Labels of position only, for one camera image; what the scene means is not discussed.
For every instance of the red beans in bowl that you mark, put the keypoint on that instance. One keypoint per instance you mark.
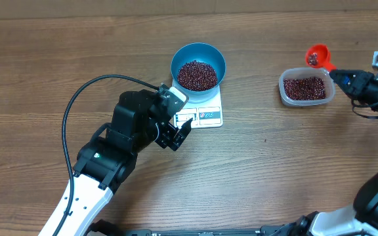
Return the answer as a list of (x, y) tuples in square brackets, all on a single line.
[(197, 76)]

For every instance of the white digital kitchen scale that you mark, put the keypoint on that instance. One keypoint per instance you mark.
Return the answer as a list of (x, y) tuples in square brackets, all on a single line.
[(205, 110)]

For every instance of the red measuring scoop blue handle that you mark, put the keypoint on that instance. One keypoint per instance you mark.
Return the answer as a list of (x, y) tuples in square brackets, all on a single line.
[(319, 56)]

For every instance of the clear container of red beans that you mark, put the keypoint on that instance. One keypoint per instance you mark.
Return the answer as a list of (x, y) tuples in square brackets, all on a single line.
[(300, 87)]

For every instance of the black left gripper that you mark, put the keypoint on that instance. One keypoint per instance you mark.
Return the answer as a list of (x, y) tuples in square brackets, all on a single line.
[(169, 131)]

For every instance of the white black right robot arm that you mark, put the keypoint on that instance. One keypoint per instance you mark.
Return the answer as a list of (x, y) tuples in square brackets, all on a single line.
[(360, 218)]

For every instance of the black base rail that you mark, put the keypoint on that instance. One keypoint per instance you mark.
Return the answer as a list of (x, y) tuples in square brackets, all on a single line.
[(104, 228)]

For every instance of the blue plastic bowl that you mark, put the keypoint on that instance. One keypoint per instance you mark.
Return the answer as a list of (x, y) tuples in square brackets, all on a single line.
[(201, 52)]

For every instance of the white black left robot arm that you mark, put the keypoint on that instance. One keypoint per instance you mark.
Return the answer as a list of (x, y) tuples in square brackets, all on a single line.
[(105, 162)]

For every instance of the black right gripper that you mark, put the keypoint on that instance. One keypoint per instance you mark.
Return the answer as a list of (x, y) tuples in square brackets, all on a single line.
[(356, 84)]

